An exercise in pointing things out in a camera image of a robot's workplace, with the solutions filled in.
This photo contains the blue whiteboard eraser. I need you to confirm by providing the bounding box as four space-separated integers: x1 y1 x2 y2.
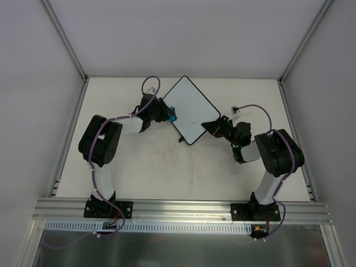
169 107 177 122

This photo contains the small black-framed whiteboard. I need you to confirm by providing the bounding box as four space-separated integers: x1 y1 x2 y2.
163 76 221 145

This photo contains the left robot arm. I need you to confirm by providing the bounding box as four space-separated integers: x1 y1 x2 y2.
78 87 176 217

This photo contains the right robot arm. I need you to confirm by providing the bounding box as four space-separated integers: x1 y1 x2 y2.
202 116 305 222

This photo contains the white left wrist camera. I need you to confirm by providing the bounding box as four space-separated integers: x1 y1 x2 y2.
145 87 157 95

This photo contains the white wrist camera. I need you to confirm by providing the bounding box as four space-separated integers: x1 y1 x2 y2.
145 87 157 95
229 106 240 122

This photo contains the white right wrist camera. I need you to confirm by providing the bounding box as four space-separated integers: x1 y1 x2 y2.
229 106 240 122

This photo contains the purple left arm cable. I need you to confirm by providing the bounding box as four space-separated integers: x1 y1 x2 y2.
41 75 162 250

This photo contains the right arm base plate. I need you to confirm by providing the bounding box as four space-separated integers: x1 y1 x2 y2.
230 202 281 222

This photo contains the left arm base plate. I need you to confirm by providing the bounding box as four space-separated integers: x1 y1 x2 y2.
83 197 134 219

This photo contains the left aluminium frame post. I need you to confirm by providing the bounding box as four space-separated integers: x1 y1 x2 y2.
39 0 88 81

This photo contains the aluminium frame post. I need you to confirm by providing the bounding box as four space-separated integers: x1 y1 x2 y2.
39 0 88 81
279 0 334 85

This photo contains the aluminium mounting rail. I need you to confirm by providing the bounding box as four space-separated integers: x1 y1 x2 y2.
32 197 334 225

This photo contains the white slotted cable duct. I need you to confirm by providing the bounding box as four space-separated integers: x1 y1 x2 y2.
44 220 252 235

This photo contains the right aluminium frame post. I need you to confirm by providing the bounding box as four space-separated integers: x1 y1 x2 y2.
279 0 334 85

